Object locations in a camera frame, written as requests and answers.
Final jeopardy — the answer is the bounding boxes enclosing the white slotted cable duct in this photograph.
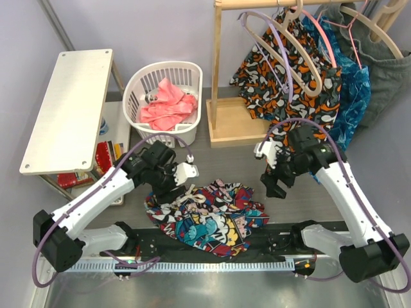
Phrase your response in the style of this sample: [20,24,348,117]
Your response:
[67,259,295,275]

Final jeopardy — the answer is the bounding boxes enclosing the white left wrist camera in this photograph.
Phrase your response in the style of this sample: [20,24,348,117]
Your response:
[173,154,199,186]

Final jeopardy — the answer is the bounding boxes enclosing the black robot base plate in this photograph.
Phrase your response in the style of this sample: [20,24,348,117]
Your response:
[110,223,316,263]

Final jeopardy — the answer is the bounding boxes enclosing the large wooden hanger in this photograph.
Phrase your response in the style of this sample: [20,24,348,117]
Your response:
[340,0,408,59]

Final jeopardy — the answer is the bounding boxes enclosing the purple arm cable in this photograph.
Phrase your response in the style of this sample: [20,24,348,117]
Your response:
[31,132,195,288]
[258,117,411,293]

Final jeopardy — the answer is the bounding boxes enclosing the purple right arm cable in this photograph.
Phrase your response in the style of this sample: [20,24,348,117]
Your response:
[258,117,411,293]

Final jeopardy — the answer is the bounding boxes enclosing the purple plastic hanger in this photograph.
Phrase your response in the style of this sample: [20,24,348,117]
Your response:
[240,10,295,102]

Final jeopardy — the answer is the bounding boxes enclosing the pink cloth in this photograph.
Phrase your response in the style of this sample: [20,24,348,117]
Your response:
[139,78,198,131]

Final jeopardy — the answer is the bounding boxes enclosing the white shelf table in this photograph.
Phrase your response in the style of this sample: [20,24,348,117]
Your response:
[19,49,130,200]

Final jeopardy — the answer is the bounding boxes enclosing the blue patterned shorts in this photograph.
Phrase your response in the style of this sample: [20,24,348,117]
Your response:
[319,16,371,151]

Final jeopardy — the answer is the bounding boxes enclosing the grey shorts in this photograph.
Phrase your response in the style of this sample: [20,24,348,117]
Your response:
[316,3,410,130]

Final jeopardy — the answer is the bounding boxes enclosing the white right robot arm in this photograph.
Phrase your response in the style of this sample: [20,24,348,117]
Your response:
[254,125,410,282]

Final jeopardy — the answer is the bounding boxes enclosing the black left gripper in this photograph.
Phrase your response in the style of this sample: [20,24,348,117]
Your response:
[149,162,186,204]

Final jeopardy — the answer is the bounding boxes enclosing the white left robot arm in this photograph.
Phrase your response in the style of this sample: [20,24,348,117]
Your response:
[33,141,198,273]

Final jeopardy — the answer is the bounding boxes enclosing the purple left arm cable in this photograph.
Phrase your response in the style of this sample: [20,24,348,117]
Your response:
[31,132,195,288]

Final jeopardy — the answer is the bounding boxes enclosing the white laundry basket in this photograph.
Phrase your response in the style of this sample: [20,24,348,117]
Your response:
[123,61,203,148]

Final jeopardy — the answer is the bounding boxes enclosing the wooden clothes rack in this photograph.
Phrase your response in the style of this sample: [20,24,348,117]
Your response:
[205,0,402,149]

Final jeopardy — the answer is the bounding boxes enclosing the pink wire hanger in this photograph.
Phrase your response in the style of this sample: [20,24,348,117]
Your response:
[302,10,363,73]

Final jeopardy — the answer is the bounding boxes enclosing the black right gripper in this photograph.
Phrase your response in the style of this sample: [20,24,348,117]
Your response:
[260,148,310,198]

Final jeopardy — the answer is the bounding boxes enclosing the orange camouflage shorts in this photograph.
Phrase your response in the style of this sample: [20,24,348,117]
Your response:
[229,7,342,149]

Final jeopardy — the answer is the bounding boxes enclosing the comic print shorts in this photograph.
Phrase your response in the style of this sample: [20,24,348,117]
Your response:
[144,179,270,246]

